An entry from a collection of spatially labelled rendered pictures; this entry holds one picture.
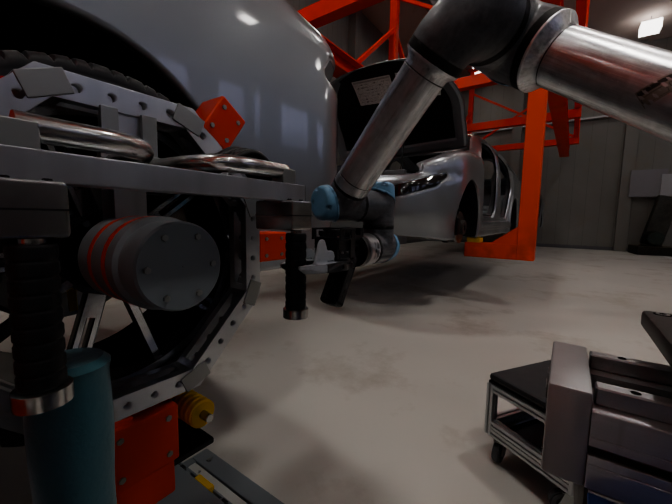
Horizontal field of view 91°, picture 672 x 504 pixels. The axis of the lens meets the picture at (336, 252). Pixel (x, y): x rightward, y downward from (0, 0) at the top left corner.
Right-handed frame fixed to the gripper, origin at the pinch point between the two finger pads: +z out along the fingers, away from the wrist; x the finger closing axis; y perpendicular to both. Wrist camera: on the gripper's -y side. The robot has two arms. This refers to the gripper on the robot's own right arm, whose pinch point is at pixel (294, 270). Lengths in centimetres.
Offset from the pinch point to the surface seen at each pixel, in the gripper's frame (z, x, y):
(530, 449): -82, 33, -68
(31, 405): 34.9, 1.8, -7.3
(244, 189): 9.4, -1.6, 13.1
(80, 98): 23.1, -20.6, 25.5
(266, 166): 4.9, -1.7, 17.0
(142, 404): 16.6, -20.4, -24.0
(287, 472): -39, -39, -83
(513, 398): -86, 26, -54
